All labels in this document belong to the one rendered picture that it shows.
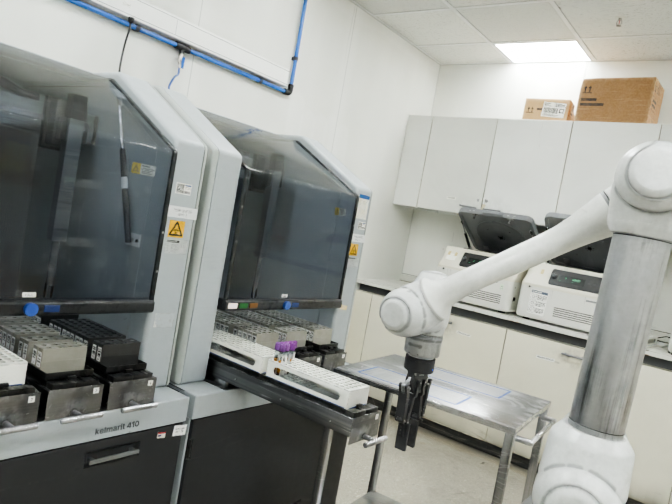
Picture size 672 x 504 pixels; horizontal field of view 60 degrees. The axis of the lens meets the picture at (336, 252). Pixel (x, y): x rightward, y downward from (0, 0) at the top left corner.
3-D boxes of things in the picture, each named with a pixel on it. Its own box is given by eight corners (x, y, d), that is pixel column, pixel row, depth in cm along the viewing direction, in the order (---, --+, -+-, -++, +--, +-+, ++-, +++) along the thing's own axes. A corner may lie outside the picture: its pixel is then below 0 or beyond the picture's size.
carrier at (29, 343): (66, 359, 150) (70, 336, 149) (70, 361, 148) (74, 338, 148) (20, 363, 140) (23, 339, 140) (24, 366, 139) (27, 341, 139)
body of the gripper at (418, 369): (416, 350, 151) (409, 385, 151) (399, 352, 144) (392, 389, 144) (442, 358, 146) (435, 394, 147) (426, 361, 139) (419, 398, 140)
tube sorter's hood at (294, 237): (127, 278, 208) (155, 100, 204) (248, 281, 256) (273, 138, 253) (224, 311, 177) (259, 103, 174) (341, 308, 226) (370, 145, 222)
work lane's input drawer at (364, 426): (179, 368, 188) (183, 340, 188) (212, 364, 200) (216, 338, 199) (361, 452, 145) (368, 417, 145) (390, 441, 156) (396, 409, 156)
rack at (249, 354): (194, 350, 188) (197, 331, 187) (218, 348, 196) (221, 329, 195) (259, 377, 170) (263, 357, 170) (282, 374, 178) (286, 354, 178)
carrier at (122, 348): (133, 361, 158) (137, 340, 158) (138, 364, 157) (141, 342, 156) (94, 365, 149) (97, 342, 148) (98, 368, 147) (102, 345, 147)
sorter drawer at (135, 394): (-15, 338, 183) (-10, 310, 183) (30, 336, 194) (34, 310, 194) (115, 417, 140) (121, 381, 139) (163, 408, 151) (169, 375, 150)
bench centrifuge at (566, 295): (513, 316, 363) (534, 207, 359) (543, 314, 413) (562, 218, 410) (608, 339, 330) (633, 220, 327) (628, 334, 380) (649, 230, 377)
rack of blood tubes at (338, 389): (263, 379, 169) (267, 358, 168) (286, 375, 177) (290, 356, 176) (345, 414, 151) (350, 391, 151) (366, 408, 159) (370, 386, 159)
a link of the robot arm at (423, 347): (400, 329, 144) (395, 352, 144) (432, 338, 138) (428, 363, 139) (417, 327, 151) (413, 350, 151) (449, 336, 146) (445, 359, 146)
